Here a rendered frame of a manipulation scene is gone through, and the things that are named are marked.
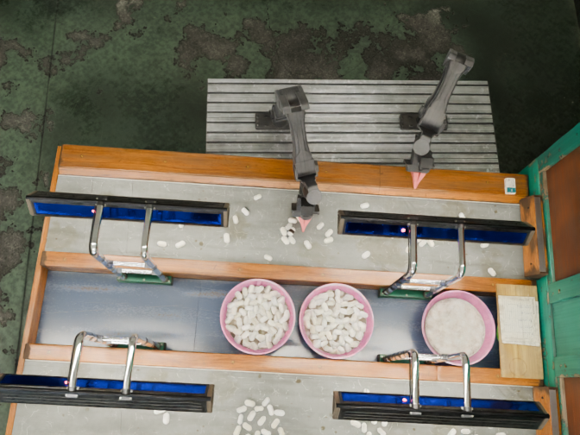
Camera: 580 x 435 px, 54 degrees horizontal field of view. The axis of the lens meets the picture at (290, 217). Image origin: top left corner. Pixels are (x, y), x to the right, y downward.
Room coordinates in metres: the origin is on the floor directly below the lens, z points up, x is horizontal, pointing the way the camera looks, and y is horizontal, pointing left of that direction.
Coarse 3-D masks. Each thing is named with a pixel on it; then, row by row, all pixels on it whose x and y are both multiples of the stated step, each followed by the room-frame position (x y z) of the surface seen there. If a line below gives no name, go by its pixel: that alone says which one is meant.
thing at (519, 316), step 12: (504, 300) 0.44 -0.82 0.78; (516, 300) 0.45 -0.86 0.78; (528, 300) 0.46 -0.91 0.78; (504, 312) 0.40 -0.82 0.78; (516, 312) 0.41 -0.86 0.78; (528, 312) 0.41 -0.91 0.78; (504, 324) 0.36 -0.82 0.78; (516, 324) 0.37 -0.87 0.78; (528, 324) 0.37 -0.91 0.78; (504, 336) 0.32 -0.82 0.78; (516, 336) 0.32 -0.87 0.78; (528, 336) 0.33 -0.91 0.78
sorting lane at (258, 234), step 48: (96, 192) 0.59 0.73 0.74; (144, 192) 0.62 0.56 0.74; (192, 192) 0.66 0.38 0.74; (240, 192) 0.69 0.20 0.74; (288, 192) 0.72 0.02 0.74; (336, 192) 0.75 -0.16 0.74; (48, 240) 0.38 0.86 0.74; (192, 240) 0.47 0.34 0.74; (240, 240) 0.50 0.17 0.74; (336, 240) 0.57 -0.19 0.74; (384, 240) 0.60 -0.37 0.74
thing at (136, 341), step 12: (84, 336) 0.06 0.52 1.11; (96, 336) 0.07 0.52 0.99; (132, 336) 0.08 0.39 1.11; (72, 348) 0.02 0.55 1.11; (132, 348) 0.05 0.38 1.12; (144, 348) 0.06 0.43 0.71; (156, 348) 0.07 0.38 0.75; (72, 360) -0.01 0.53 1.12; (132, 360) 0.01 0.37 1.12; (72, 372) -0.05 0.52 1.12; (132, 372) -0.02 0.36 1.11; (72, 384) -0.08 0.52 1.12; (72, 396) -0.11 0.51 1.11
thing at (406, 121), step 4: (400, 116) 1.16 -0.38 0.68; (404, 116) 1.16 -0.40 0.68; (408, 116) 1.17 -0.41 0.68; (412, 116) 1.17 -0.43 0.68; (416, 116) 1.17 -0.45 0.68; (400, 120) 1.14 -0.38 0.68; (404, 120) 1.14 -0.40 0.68; (408, 120) 1.15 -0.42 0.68; (412, 120) 1.15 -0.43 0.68; (416, 120) 1.15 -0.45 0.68; (444, 120) 1.18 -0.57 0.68; (400, 124) 1.12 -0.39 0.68; (404, 124) 1.12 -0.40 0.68; (408, 124) 1.13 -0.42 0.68; (412, 124) 1.13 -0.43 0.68; (416, 124) 1.13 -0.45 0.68; (400, 128) 1.11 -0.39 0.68; (404, 128) 1.11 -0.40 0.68; (408, 128) 1.11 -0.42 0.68; (412, 128) 1.11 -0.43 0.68; (416, 128) 1.12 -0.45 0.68; (444, 128) 1.14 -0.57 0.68
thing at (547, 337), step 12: (528, 168) 0.98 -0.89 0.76; (528, 180) 0.94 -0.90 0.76; (540, 288) 0.51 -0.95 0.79; (540, 300) 0.46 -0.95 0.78; (540, 312) 0.42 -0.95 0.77; (540, 324) 0.38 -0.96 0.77; (552, 324) 0.38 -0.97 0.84; (540, 336) 0.34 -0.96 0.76; (552, 336) 0.33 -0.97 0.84; (552, 348) 0.29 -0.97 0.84; (552, 360) 0.25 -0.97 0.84; (552, 372) 0.21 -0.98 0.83; (552, 384) 0.17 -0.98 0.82
